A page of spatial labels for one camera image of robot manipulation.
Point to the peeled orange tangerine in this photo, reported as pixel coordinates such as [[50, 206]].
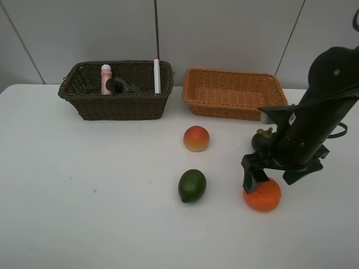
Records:
[[265, 198]]

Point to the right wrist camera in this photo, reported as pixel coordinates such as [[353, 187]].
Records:
[[276, 114]]

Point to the dark purple mangosteen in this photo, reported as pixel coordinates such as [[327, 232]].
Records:
[[262, 139]]

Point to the red-orange peach fruit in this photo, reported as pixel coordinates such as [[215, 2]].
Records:
[[196, 139]]

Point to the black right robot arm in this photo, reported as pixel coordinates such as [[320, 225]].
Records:
[[333, 84]]

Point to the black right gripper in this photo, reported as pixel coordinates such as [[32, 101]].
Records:
[[296, 148]]

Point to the white pink-tipped marker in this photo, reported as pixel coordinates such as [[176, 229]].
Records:
[[157, 86]]

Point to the pink small bottle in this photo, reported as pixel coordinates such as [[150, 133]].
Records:
[[106, 74]]

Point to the orange wicker basket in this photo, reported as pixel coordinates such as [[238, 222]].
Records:
[[228, 94]]

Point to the green lime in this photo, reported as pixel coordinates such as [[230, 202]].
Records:
[[192, 186]]

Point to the dark brown wicker basket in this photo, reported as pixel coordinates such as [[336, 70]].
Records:
[[82, 89]]

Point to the dark green pump bottle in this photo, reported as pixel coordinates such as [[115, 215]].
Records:
[[118, 86]]

